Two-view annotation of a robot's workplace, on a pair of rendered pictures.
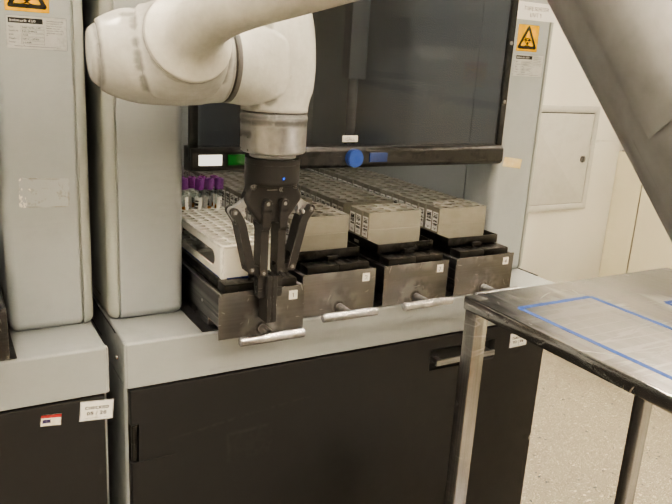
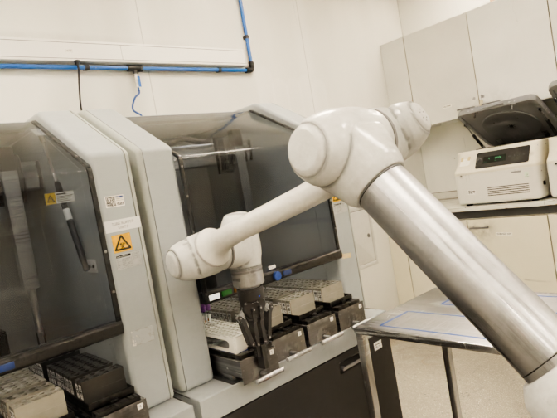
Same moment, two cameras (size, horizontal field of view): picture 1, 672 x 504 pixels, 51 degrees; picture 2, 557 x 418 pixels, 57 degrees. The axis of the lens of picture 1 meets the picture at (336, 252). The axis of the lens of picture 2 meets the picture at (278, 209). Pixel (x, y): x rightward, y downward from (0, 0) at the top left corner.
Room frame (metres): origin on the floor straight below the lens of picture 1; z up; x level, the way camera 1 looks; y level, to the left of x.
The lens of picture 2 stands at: (-0.47, 0.24, 1.28)
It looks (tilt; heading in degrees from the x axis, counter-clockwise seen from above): 3 degrees down; 350
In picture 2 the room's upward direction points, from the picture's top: 10 degrees counter-clockwise
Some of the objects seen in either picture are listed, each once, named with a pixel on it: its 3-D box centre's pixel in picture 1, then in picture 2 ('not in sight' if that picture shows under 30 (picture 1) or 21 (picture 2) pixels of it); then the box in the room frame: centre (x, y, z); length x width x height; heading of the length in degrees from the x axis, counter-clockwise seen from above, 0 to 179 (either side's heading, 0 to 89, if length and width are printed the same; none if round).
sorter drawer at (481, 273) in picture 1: (387, 229); (291, 307); (1.50, -0.11, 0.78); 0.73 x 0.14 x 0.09; 30
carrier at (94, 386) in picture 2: not in sight; (103, 385); (0.87, 0.51, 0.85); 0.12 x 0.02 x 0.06; 121
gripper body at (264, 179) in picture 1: (271, 188); (252, 302); (0.95, 0.09, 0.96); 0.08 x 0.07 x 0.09; 120
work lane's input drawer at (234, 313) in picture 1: (192, 250); (200, 347); (1.24, 0.26, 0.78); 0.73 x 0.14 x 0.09; 30
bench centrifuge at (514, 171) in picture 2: not in sight; (511, 149); (2.58, -1.96, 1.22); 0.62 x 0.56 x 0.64; 119
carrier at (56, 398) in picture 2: not in sight; (40, 410); (0.79, 0.64, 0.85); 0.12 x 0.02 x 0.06; 121
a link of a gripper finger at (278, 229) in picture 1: (278, 235); (259, 323); (0.96, 0.08, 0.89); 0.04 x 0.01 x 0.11; 30
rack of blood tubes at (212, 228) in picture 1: (218, 240); (220, 336); (1.12, 0.20, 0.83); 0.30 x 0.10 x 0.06; 30
